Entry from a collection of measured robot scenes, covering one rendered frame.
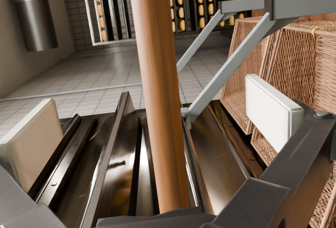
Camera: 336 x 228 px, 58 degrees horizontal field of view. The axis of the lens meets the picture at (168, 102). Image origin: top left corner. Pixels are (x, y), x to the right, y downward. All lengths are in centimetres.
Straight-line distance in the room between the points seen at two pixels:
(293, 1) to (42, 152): 59
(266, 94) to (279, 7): 51
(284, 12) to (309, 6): 5
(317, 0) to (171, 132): 52
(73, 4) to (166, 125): 518
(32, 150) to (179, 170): 14
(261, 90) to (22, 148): 13
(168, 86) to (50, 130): 10
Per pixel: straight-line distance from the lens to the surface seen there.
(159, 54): 24
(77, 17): 540
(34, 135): 18
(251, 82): 20
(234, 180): 110
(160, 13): 23
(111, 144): 114
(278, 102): 16
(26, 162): 17
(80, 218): 82
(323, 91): 128
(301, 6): 70
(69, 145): 159
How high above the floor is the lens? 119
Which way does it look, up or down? 1 degrees down
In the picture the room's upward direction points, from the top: 97 degrees counter-clockwise
